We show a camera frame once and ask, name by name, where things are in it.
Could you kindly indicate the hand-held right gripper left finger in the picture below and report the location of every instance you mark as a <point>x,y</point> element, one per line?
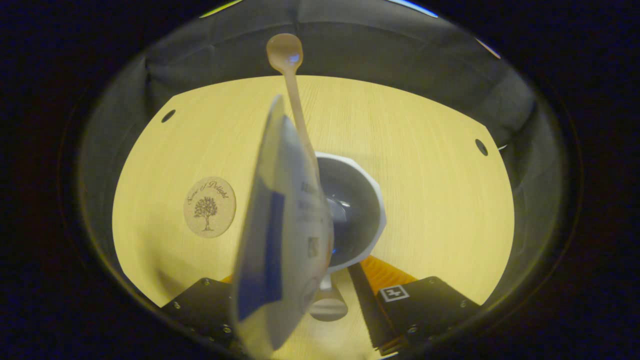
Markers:
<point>205,305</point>

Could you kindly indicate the wooden toothbrush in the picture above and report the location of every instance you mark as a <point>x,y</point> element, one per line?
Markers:
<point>285,52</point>

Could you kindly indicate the white toothpaste tube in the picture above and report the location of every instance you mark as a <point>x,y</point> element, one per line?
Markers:
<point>285,225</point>

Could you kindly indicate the round cork coaster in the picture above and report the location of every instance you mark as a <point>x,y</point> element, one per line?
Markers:
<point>209,207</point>

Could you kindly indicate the light wooden desktop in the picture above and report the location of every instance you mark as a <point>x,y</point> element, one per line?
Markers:
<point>440,210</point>

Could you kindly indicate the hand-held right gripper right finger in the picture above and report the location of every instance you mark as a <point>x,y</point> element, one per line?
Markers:
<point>425,310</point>

